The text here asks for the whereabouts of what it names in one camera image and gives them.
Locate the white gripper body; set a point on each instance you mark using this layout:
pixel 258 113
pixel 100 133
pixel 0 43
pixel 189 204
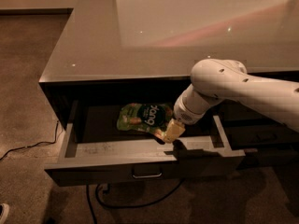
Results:
pixel 183 114

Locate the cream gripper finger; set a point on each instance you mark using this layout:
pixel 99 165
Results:
pixel 173 131

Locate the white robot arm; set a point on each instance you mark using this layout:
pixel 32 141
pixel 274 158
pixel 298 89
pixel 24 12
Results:
pixel 214 80

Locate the grey glass-top drawer cabinet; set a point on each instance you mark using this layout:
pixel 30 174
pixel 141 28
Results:
pixel 114 52

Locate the green snack bag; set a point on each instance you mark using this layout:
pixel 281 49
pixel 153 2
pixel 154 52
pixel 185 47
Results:
pixel 145 118

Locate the white shoe tip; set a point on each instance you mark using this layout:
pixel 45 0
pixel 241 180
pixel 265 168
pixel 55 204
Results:
pixel 4 211

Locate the dark wall baseboard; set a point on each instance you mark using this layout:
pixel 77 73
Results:
pixel 36 11

